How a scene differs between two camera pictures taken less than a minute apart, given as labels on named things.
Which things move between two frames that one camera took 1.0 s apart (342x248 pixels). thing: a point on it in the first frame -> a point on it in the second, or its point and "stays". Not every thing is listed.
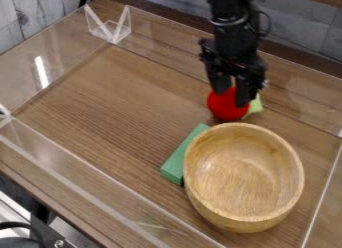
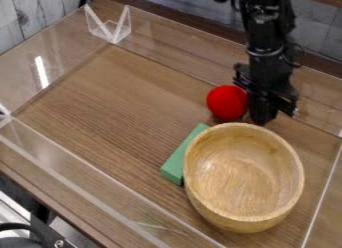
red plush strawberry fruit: [223, 106] stays
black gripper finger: [246, 89] -> [287, 100]
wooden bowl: [243, 177] stays
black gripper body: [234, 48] -> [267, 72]
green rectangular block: [173, 167] stays
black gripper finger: [220, 80] -> [263, 105]
